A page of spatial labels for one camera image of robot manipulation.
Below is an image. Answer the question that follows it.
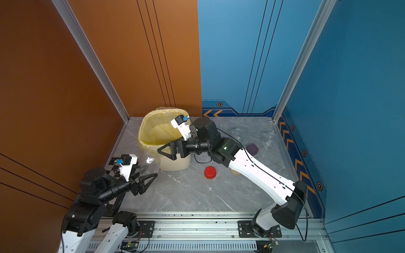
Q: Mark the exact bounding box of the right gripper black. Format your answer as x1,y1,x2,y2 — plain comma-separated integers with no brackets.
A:
158,134,214,161

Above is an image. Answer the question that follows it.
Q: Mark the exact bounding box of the glass jar red lid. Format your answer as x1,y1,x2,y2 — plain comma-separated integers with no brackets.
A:
139,149,160,181

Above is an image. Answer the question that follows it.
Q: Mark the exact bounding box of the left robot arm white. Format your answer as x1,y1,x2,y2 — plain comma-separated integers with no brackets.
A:
58,166,158,253

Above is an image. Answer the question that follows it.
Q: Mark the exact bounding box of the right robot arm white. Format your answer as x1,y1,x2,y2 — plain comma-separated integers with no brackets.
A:
158,115,308,237

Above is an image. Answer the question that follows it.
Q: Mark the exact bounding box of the cream waste basket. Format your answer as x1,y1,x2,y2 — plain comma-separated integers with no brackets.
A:
138,108,192,172

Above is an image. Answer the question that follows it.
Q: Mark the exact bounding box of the black white checkerboard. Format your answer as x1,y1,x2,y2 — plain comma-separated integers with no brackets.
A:
100,157,139,217

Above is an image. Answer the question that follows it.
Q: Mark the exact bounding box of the green circuit board left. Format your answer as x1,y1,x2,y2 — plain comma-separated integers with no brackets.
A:
120,241,139,253

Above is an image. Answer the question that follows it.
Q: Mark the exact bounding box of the green circuit board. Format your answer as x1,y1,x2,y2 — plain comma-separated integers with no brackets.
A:
262,240,279,252
120,241,139,253

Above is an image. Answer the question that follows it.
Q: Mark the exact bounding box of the purple embossed toy cube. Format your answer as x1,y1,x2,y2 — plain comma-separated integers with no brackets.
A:
246,143,259,156

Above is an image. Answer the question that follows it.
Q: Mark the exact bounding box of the green circuit board right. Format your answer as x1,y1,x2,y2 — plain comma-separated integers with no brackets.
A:
262,240,279,252

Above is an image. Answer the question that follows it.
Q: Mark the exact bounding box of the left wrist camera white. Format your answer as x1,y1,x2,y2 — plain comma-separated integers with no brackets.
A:
115,154,138,181

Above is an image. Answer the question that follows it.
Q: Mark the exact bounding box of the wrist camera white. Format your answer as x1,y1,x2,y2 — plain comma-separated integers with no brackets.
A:
170,114,192,141
115,154,138,181

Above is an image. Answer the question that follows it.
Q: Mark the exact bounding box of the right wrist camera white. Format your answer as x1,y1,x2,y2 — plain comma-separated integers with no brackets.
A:
170,114,192,141

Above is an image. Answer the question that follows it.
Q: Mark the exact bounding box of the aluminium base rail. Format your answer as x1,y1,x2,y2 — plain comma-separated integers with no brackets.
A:
137,212,334,253

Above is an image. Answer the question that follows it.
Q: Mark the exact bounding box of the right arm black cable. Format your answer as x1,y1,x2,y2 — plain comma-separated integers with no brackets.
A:
194,128,309,242

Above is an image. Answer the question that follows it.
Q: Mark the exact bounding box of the aluminium corner post left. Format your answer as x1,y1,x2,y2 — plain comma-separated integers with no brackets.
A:
52,0,130,124

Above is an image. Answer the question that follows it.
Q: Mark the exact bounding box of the aluminium corner post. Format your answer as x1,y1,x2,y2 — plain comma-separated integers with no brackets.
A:
52,0,130,124
272,0,336,123

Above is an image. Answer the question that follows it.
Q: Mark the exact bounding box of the aluminium corner post right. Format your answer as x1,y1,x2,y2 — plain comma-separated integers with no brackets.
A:
272,0,336,123

